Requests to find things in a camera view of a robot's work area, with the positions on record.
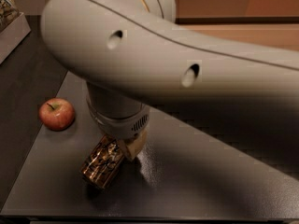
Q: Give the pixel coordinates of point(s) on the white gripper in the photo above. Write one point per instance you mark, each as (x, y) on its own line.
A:
(122, 126)

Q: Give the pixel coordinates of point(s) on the orange soda can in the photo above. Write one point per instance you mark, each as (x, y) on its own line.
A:
(102, 165)

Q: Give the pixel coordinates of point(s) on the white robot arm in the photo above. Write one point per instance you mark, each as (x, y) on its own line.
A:
(134, 58)

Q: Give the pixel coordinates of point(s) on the red apple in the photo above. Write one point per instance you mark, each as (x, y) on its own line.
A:
(57, 114)

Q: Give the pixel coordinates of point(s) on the white box at left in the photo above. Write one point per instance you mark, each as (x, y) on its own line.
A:
(13, 35)

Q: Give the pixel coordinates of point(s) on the snack bag in box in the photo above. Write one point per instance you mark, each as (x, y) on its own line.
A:
(8, 13)

